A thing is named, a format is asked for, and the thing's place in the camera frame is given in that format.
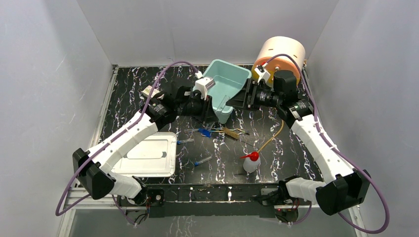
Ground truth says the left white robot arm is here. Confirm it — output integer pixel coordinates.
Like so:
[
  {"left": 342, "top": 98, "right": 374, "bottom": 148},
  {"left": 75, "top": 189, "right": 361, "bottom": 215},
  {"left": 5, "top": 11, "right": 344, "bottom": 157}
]
[{"left": 73, "top": 86, "right": 216, "bottom": 205}]

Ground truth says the brown test tube brush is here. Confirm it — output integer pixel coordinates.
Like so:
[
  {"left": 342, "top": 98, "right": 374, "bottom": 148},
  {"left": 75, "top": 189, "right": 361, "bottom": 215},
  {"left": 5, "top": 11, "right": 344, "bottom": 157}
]
[{"left": 209, "top": 127, "right": 255, "bottom": 148}]

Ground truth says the round orange yellow drawer cabinet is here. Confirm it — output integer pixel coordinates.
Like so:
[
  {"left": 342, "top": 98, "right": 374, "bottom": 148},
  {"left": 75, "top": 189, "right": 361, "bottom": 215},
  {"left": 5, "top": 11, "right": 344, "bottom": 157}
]
[{"left": 251, "top": 36, "right": 305, "bottom": 87}]

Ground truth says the small white red box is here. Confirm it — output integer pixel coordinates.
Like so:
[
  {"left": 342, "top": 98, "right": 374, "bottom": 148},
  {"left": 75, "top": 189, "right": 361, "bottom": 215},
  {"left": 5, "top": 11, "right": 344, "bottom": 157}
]
[{"left": 141, "top": 85, "right": 164, "bottom": 100}]

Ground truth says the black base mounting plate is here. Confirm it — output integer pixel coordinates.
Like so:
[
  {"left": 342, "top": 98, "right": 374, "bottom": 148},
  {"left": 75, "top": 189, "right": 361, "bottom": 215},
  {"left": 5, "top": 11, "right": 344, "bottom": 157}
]
[{"left": 144, "top": 185, "right": 300, "bottom": 219}]

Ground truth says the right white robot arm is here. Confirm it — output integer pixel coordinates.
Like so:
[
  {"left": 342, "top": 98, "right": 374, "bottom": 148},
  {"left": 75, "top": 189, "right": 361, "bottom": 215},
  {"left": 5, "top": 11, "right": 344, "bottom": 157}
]
[{"left": 226, "top": 78, "right": 370, "bottom": 215}]

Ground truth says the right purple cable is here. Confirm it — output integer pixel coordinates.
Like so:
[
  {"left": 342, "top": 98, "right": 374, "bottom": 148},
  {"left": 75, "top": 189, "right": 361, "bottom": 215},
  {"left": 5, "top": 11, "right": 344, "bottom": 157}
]
[{"left": 265, "top": 54, "right": 391, "bottom": 235}]

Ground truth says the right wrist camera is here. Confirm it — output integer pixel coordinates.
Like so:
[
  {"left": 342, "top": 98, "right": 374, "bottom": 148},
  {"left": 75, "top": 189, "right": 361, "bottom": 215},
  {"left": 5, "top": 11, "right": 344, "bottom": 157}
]
[{"left": 254, "top": 63, "right": 271, "bottom": 84}]

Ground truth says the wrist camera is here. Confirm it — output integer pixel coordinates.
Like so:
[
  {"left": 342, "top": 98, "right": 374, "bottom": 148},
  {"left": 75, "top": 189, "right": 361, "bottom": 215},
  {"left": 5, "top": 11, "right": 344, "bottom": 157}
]
[
  {"left": 254, "top": 63, "right": 271, "bottom": 84},
  {"left": 193, "top": 77, "right": 215, "bottom": 100}
]

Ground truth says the tan rubber tubing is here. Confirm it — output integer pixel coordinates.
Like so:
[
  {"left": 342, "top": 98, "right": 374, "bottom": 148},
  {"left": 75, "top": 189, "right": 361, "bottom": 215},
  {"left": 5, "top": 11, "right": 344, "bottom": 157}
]
[{"left": 257, "top": 120, "right": 285, "bottom": 153}]

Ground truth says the red-cap wash bottle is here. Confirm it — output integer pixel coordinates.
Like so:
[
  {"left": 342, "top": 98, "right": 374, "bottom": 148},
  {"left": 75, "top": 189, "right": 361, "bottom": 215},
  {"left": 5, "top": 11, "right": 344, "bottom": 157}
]
[{"left": 240, "top": 152, "right": 260, "bottom": 173}]

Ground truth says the aluminium frame rail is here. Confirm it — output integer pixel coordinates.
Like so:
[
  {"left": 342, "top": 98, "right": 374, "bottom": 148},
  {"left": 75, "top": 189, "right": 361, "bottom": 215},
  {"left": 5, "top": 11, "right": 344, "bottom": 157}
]
[{"left": 59, "top": 186, "right": 367, "bottom": 237}]

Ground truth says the purple cable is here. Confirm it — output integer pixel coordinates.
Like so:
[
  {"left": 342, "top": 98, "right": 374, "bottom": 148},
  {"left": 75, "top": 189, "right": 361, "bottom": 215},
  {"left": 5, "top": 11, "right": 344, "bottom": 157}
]
[
  {"left": 55, "top": 61, "right": 200, "bottom": 217},
  {"left": 265, "top": 54, "right": 391, "bottom": 235}
]

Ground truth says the white bin lid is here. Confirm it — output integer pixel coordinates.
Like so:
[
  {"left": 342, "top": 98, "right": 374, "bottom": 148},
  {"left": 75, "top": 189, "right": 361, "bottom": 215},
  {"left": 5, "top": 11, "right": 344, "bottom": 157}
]
[{"left": 112, "top": 132, "right": 177, "bottom": 178}]

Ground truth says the blue-cap test tube lower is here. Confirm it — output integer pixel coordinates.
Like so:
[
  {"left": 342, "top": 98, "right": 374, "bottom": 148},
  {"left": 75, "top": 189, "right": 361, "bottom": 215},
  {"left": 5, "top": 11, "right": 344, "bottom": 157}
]
[{"left": 194, "top": 156, "right": 212, "bottom": 166}]

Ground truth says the light teal plastic bin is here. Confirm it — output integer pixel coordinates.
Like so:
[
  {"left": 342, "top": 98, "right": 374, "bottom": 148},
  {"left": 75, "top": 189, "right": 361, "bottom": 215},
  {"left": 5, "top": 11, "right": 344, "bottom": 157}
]
[{"left": 204, "top": 59, "right": 251, "bottom": 124}]

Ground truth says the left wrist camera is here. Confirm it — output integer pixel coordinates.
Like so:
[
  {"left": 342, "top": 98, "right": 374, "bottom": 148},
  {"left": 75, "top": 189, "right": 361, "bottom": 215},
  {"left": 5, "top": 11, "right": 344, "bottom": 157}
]
[{"left": 193, "top": 77, "right": 215, "bottom": 100}]

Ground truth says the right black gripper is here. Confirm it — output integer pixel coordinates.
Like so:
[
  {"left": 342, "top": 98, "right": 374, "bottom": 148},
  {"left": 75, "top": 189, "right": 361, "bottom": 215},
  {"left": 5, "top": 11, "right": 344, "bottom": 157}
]
[{"left": 225, "top": 79, "right": 282, "bottom": 112}]

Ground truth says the blue-base funnel tube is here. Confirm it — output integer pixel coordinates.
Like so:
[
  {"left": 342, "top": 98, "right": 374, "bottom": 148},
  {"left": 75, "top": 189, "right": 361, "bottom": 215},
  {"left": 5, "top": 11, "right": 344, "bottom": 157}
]
[{"left": 198, "top": 128, "right": 212, "bottom": 138}]

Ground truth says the blue-cap test tube middle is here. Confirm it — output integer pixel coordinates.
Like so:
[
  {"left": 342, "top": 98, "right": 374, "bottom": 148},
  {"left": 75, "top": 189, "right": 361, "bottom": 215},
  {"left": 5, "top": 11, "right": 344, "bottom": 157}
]
[{"left": 176, "top": 138, "right": 194, "bottom": 144}]

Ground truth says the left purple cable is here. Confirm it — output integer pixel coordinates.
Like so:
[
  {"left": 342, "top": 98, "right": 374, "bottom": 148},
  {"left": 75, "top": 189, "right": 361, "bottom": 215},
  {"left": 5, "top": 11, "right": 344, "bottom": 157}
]
[{"left": 55, "top": 61, "right": 200, "bottom": 217}]

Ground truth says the clear test tube rack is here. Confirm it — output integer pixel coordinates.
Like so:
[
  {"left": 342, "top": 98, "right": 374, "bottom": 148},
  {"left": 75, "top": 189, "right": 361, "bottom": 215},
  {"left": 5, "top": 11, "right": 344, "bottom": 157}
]
[{"left": 212, "top": 95, "right": 230, "bottom": 113}]

